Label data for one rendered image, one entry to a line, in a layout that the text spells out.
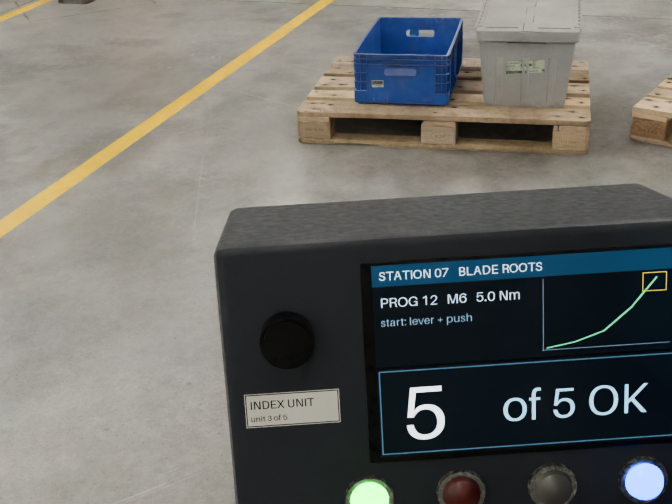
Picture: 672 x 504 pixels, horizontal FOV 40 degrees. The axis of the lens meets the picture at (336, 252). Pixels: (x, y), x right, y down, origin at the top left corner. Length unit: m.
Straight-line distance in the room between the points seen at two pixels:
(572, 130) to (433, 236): 3.35
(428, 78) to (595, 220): 3.41
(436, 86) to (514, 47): 0.35
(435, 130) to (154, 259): 1.34
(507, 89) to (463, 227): 3.42
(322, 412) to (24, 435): 2.02
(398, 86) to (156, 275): 1.42
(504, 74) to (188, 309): 1.72
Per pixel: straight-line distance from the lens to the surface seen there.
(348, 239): 0.47
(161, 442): 2.36
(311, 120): 3.93
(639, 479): 0.54
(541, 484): 0.53
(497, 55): 3.84
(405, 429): 0.50
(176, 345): 2.69
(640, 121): 4.00
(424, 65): 3.87
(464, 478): 0.52
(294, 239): 0.47
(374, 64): 3.90
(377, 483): 0.51
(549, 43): 3.82
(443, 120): 3.82
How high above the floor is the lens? 1.47
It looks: 29 degrees down
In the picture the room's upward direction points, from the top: 3 degrees counter-clockwise
